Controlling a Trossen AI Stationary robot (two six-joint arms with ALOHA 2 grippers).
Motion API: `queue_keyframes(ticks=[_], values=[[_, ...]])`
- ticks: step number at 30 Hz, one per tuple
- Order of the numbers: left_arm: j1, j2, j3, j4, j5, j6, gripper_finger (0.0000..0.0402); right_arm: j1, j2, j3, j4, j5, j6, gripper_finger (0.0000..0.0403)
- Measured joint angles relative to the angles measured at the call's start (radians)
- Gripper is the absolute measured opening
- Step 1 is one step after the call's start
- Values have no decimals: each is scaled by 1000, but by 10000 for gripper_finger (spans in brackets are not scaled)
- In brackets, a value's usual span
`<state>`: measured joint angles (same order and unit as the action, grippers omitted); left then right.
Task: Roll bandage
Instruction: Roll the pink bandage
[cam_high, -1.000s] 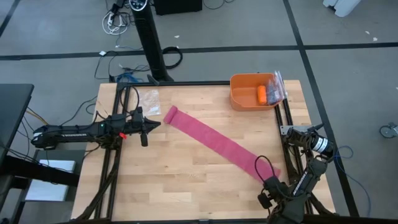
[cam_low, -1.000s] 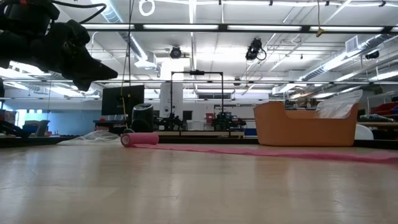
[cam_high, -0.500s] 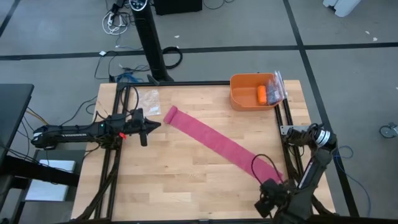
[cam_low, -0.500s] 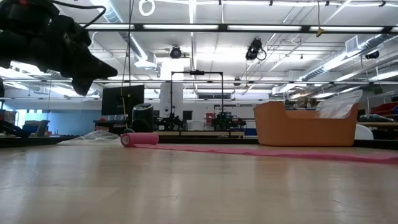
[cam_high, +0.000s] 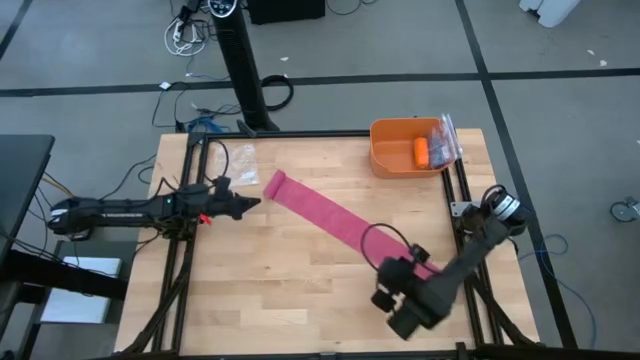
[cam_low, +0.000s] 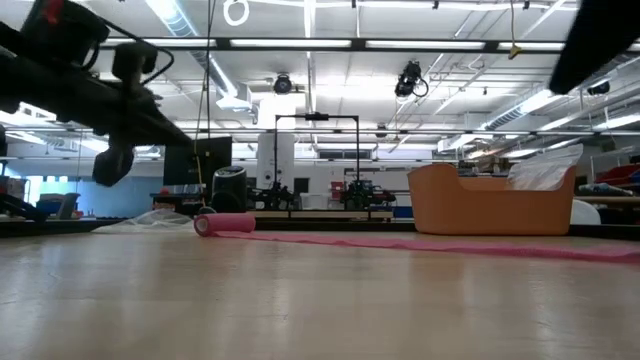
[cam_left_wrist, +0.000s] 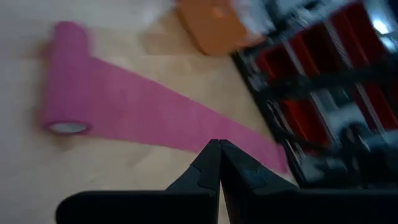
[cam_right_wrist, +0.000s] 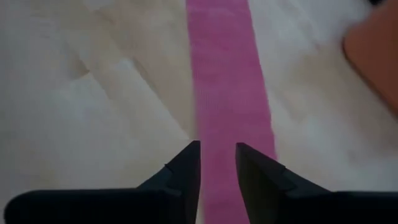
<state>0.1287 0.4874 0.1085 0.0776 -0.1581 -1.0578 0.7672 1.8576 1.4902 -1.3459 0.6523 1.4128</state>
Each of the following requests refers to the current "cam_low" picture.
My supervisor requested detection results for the black and yellow hanging cable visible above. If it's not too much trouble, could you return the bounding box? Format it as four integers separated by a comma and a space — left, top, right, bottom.
193, 0, 219, 207

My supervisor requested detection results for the black dome ceiling camera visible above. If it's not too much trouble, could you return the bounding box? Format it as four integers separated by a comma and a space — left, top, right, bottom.
272, 73, 294, 96

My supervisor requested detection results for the yellow hanging cord tag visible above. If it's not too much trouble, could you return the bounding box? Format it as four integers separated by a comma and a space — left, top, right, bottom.
508, 0, 523, 61

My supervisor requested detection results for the wooden background table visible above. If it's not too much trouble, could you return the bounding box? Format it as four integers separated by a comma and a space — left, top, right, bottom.
254, 208, 396, 222

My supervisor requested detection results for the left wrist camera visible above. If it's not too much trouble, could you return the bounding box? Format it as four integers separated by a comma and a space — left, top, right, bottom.
111, 35, 175, 87

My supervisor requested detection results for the grey-green bundle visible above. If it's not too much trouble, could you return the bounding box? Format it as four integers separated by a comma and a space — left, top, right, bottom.
577, 182, 635, 197

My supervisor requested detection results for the black monitor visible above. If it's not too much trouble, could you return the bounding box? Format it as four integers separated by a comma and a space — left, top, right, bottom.
163, 136, 234, 187

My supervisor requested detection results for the black cylindrical appliance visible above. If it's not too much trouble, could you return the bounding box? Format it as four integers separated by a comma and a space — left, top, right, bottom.
211, 165, 248, 215

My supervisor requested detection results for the black sloped object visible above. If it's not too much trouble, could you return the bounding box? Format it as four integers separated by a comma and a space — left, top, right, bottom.
0, 192, 50, 224

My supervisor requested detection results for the orange plastic bin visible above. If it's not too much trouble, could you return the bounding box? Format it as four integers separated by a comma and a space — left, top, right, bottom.
407, 163, 578, 237

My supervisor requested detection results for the red storage bin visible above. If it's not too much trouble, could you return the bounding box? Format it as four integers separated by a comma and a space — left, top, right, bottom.
594, 163, 640, 187

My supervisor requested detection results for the white cable ring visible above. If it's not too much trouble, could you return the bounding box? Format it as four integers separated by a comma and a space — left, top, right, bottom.
222, 0, 251, 28

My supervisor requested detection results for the clear plastic bag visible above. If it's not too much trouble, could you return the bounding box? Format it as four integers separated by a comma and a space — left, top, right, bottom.
92, 208, 196, 235
507, 143, 585, 192

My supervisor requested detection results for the white round object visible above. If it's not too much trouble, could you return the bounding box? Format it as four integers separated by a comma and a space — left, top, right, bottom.
569, 198, 602, 226

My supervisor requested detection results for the black ceiling speaker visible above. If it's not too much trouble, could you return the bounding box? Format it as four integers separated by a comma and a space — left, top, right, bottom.
586, 79, 612, 97

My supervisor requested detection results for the blue storage bin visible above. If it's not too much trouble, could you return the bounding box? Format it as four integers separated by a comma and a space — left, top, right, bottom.
35, 192, 81, 220

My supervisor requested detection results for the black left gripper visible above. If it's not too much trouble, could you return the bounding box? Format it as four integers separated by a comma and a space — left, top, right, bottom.
0, 22, 194, 188

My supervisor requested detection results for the black ceiling camera with cable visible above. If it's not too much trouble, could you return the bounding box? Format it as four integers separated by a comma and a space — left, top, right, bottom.
394, 59, 430, 99

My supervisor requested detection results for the pink elastic bandage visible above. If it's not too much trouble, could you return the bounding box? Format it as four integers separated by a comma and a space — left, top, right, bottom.
193, 212, 640, 265

